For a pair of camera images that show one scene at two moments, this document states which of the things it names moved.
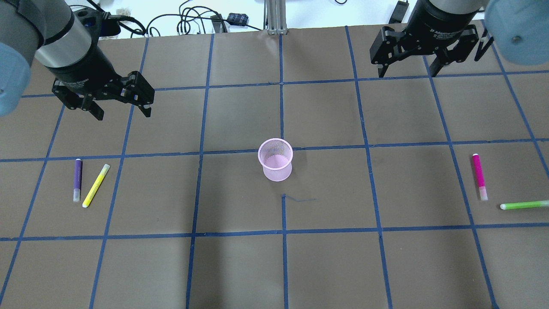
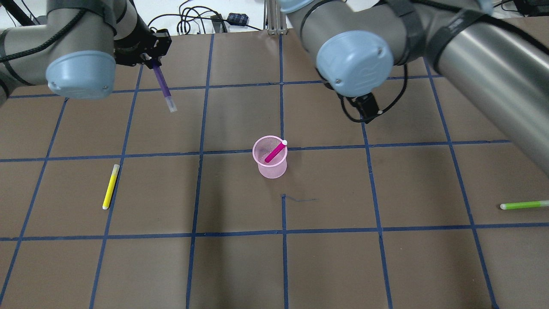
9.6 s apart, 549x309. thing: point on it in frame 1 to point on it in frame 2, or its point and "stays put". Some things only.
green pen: x=524 y=204 stays put
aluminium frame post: x=275 y=17 stays put
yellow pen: x=96 y=185 to x=113 y=178
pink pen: x=481 y=177 to x=283 y=143
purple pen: x=77 y=180 to x=161 y=77
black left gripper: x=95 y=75 to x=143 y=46
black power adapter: x=238 y=19 stays put
